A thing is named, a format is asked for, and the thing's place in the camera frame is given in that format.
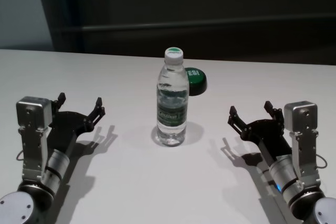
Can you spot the clear water bottle green label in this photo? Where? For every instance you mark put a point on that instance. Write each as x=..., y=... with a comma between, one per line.
x=172, y=98

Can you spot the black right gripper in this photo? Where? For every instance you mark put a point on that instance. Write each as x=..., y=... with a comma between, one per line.
x=270, y=134

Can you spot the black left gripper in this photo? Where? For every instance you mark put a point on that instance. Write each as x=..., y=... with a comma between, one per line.
x=68, y=124

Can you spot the green YES button black base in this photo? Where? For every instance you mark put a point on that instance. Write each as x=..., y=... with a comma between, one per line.
x=197, y=81

